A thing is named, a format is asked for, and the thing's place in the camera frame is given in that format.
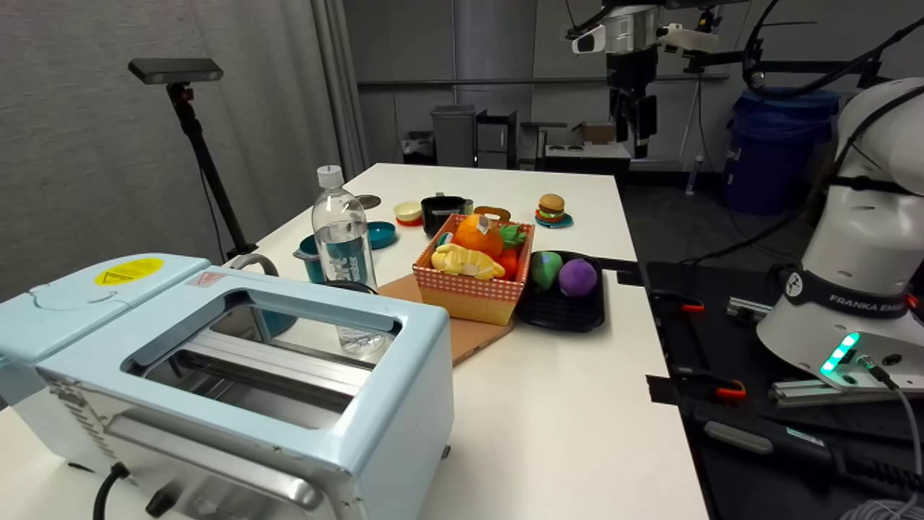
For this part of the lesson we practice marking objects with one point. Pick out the light blue toaster oven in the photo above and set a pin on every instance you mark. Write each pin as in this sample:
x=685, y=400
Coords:
x=289, y=413

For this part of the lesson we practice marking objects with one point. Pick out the black toy pot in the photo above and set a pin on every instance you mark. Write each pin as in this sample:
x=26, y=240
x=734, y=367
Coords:
x=442, y=215

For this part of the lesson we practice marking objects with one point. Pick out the yellow plush banana toy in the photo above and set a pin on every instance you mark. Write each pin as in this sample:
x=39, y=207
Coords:
x=467, y=261

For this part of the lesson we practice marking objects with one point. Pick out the cream and red toy pan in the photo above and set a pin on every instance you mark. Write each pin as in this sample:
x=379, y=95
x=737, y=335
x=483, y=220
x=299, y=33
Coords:
x=407, y=211

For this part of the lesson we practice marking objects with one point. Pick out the teal toy frying pan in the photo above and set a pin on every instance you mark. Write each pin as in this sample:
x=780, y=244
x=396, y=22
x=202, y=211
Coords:
x=381, y=235

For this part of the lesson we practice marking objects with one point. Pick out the round metal lid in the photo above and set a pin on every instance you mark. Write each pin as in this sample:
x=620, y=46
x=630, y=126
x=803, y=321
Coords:
x=368, y=201

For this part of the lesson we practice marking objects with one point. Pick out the small blue plate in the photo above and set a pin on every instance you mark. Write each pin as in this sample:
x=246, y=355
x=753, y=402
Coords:
x=568, y=224

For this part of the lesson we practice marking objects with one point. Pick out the red plush tomato toy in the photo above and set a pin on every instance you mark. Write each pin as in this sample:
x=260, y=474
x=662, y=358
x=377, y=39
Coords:
x=510, y=264

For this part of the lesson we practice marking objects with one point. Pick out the clear plastic water bottle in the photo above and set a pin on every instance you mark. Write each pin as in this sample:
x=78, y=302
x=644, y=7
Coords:
x=342, y=235

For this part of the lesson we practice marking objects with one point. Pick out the brown cardboard mat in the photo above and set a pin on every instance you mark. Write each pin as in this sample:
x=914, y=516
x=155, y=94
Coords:
x=471, y=335

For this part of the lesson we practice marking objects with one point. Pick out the plush burger toy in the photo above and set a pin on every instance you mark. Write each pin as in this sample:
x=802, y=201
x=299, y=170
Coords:
x=553, y=207

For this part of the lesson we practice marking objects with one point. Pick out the black plastic tray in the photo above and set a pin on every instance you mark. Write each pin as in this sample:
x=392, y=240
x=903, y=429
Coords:
x=558, y=311

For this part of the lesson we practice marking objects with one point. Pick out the teal toy pot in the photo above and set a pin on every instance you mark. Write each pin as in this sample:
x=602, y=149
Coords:
x=308, y=261

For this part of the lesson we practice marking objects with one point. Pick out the orange checkered basket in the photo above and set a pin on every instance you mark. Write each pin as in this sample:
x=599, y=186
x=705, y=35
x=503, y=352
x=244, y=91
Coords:
x=471, y=292

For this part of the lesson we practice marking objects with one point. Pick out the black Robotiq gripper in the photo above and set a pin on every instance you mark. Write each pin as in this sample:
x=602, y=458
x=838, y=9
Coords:
x=636, y=91

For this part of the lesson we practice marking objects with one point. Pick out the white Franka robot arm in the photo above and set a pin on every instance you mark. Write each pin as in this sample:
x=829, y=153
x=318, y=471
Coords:
x=868, y=240

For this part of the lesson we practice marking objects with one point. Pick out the white gripper mount plate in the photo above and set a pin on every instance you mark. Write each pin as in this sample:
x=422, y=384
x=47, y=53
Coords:
x=615, y=29

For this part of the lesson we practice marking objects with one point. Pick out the green plush toy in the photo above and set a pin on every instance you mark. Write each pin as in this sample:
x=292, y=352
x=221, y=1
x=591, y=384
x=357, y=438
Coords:
x=548, y=270

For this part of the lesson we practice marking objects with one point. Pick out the blue plastic barrel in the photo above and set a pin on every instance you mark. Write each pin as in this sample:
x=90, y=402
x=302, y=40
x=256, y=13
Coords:
x=776, y=153

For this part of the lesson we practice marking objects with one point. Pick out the purple plush toy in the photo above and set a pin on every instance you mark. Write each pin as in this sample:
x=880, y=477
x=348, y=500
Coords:
x=578, y=277

